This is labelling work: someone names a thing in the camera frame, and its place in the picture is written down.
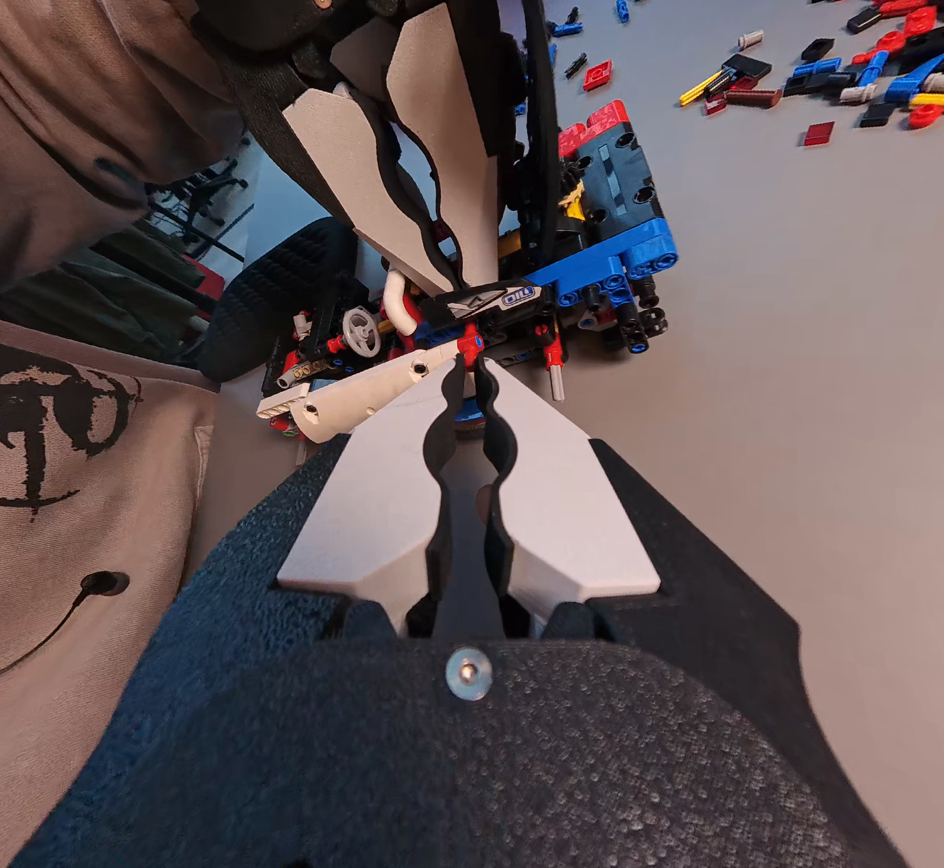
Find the black office chair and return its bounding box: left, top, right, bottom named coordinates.
left=146, top=155, right=253, bottom=251

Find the person's left forearm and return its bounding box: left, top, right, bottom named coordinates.
left=0, top=0, right=248, bottom=294

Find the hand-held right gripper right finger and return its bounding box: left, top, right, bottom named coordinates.
left=471, top=359, right=662, bottom=637

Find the heap of blue black pins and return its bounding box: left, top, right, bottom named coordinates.
left=544, top=4, right=591, bottom=80

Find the black textured cushion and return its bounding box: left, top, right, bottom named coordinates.
left=198, top=217, right=371, bottom=384

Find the pile of small lego pieces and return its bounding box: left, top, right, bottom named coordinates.
left=677, top=0, right=944, bottom=148

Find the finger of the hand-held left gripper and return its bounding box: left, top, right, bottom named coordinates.
left=385, top=0, right=504, bottom=288
left=281, top=85, right=463, bottom=298

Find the person's leg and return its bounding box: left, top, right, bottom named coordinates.
left=0, top=227, right=209, bottom=368

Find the lego race car model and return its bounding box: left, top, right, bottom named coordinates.
left=262, top=0, right=681, bottom=443

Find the thin black cable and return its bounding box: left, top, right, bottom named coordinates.
left=0, top=571, right=132, bottom=679

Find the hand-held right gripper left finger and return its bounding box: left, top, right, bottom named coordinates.
left=276, top=356, right=468, bottom=636

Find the white and blue lego panel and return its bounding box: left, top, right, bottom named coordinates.
left=256, top=348, right=489, bottom=446

